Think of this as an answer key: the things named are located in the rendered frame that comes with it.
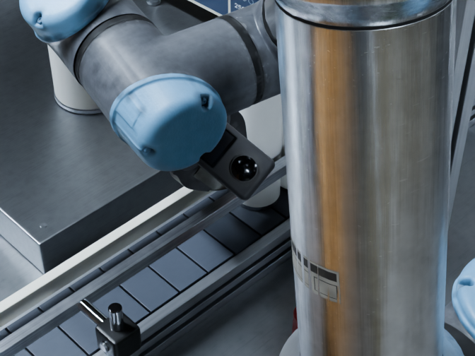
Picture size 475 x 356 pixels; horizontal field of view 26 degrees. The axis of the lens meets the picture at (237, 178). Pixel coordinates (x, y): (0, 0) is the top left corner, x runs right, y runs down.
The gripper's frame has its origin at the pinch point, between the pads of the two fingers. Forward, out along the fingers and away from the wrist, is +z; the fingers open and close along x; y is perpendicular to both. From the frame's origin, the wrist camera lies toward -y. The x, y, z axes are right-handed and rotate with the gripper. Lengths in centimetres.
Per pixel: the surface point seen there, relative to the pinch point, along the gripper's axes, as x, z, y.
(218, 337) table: 14.1, 4.0, -7.7
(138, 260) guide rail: 12.8, -10.6, -3.7
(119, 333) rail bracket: 18.6, -14.8, -9.8
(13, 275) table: 22.9, -1.1, 14.0
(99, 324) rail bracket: 19.1, -15.0, -7.8
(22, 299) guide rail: 22.8, -10.7, 3.7
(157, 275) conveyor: 13.0, -1.2, -0.5
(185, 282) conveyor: 11.7, -0.4, -3.1
